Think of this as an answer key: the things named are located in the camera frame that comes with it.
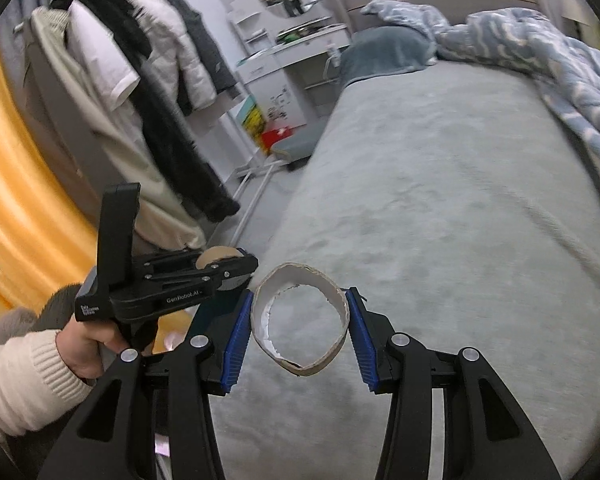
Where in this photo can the black fuzzy garment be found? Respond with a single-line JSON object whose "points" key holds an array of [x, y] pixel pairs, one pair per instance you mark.
{"points": [[169, 139]]}

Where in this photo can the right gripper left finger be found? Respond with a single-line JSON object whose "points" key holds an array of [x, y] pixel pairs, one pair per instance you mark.
{"points": [[112, 435]]}

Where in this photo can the white dressing table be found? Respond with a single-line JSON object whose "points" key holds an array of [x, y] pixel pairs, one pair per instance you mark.
{"points": [[288, 72]]}

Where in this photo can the grey knit cardigan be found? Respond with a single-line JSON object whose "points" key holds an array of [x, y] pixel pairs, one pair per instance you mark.
{"points": [[208, 51]]}

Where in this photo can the grey blue pillow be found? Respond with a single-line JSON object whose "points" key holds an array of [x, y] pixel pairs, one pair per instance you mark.
{"points": [[385, 51]]}

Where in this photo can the white puffer jacket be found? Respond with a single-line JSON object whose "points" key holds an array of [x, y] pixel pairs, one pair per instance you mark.
{"points": [[174, 57]]}

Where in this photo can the white knit sleeve forearm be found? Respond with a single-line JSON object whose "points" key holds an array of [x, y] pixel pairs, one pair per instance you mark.
{"points": [[36, 385]]}

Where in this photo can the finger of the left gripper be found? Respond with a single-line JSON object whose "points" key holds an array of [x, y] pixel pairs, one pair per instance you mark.
{"points": [[183, 260], [200, 284]]}

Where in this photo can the blue patterned fleece blanket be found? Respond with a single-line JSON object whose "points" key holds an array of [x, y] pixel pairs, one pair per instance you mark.
{"points": [[565, 70]]}

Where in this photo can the red box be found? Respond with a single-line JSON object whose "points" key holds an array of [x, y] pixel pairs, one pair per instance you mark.
{"points": [[270, 137]]}

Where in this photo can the cream beige coat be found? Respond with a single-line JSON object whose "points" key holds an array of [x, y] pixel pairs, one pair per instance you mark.
{"points": [[84, 84]]}

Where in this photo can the person's left hand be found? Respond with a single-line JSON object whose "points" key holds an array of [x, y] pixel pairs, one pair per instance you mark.
{"points": [[78, 346]]}

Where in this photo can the brown cardboard tube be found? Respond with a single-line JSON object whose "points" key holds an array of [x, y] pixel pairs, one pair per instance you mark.
{"points": [[299, 318], [216, 254]]}

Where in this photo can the orange yellow curtain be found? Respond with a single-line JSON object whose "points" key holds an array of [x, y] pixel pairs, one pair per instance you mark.
{"points": [[53, 174]]}

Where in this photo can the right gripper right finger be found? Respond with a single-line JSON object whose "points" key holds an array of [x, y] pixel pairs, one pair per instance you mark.
{"points": [[487, 434]]}

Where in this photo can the white power strip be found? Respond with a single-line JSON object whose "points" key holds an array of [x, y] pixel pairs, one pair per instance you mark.
{"points": [[334, 56]]}

